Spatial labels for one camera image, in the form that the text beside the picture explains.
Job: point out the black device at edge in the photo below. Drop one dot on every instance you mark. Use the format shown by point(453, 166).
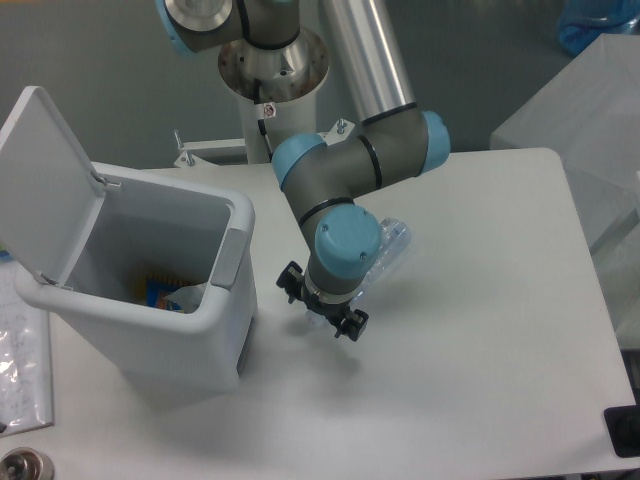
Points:
point(623, 426)

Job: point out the round metal object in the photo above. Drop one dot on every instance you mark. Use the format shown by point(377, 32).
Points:
point(27, 464)

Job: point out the white trash can lid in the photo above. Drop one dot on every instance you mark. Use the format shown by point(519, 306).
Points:
point(51, 193)

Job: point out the white green plastic wrapper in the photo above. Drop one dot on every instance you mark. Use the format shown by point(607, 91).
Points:
point(186, 299)

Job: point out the white pedestal base bracket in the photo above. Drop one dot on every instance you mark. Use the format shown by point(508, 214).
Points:
point(234, 151)

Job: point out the clear plastic bottle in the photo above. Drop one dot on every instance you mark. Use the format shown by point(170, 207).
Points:
point(392, 240)

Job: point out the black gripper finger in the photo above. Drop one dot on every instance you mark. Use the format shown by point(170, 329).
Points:
point(291, 281)
point(350, 323)

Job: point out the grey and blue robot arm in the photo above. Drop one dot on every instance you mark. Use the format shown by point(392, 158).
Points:
point(270, 59)

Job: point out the white trash can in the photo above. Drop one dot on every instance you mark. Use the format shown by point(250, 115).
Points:
point(159, 225)

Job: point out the blue plastic bag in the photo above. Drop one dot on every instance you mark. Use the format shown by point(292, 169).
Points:
point(581, 22)

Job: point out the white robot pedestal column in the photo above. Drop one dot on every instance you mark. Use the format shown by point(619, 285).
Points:
point(267, 125)

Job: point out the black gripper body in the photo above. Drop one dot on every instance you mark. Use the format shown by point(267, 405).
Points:
point(334, 307)

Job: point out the paper in plastic sleeve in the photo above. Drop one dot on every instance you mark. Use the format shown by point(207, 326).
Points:
point(26, 374)

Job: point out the blue snack packet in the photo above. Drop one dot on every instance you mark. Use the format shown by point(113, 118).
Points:
point(157, 287)

